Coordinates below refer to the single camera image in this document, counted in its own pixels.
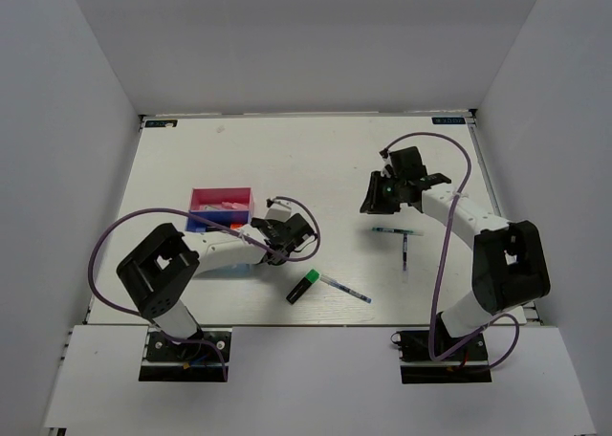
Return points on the green gel pen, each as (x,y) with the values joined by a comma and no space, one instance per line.
(409,232)

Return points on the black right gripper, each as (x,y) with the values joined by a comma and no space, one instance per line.
(374,203)

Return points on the blue label sticker left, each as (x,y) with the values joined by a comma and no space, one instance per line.
(160,123)

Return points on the blue gel pen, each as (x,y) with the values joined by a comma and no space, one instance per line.
(343,288)

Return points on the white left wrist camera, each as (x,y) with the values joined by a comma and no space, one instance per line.
(278,210)

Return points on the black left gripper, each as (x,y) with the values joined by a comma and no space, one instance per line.
(273,223)

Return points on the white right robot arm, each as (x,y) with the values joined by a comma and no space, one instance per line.
(508,266)

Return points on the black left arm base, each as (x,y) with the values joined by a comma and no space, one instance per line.
(166,361)

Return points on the purple gel pen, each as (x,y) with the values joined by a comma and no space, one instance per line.
(405,252)

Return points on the blue label sticker right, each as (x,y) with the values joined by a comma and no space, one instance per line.
(448,120)

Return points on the pink blue sorting tray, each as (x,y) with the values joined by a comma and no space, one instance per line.
(202,196)

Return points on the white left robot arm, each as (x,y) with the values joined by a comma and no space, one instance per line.
(156,273)

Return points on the blue label sticker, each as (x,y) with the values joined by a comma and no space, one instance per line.
(448,120)
(160,123)

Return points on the green cap black highlighter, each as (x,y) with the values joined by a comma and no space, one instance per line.
(302,286)

